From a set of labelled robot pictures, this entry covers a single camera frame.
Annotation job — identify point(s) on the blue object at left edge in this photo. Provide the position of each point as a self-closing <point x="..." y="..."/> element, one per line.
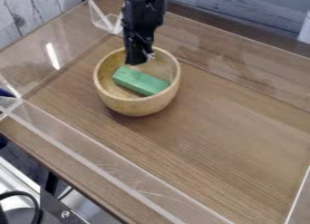
<point x="5" y="93"/>

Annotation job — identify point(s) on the black metal bracket with bolt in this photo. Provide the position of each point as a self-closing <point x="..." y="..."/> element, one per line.
<point x="56" y="212"/>

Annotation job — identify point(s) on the brown wooden bowl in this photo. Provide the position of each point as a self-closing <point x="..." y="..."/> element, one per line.
<point x="124" y="100"/>

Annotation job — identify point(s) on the black table leg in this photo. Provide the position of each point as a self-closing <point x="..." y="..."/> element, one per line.
<point x="52" y="183"/>

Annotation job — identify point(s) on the clear acrylic tray enclosure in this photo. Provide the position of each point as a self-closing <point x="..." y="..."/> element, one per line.
<point x="221" y="158"/>

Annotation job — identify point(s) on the green rectangular block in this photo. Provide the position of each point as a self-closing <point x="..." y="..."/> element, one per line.
<point x="138" y="81"/>

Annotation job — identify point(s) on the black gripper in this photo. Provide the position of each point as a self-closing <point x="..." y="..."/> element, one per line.
<point x="142" y="19"/>

